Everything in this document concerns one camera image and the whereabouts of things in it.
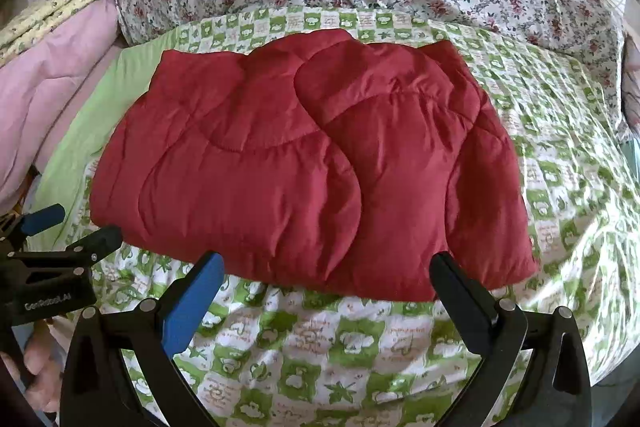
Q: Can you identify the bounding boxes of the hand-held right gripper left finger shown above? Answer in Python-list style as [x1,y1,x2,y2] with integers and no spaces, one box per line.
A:
[60,251,226,427]

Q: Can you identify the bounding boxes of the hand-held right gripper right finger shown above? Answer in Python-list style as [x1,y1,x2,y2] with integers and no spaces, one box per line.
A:
[429,251,594,427]

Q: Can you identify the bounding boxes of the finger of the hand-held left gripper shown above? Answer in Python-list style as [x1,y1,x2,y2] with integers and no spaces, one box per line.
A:
[64,226,124,266]
[7,203,67,248]

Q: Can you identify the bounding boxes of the red padded jacket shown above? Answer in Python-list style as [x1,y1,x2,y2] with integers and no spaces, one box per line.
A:
[90,28,538,303]

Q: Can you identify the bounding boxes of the person's left hand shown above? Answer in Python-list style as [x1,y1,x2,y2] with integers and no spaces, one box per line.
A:
[0,332,68,415]

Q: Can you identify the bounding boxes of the green checked bedsheet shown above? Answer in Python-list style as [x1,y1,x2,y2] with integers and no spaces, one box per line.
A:
[35,4,640,427]

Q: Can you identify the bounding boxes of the pink blanket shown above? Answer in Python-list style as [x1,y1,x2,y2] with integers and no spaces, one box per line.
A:
[0,4,126,212]

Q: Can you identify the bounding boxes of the yellow floral cloth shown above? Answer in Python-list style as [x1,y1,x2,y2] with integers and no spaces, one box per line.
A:
[0,0,136,62]

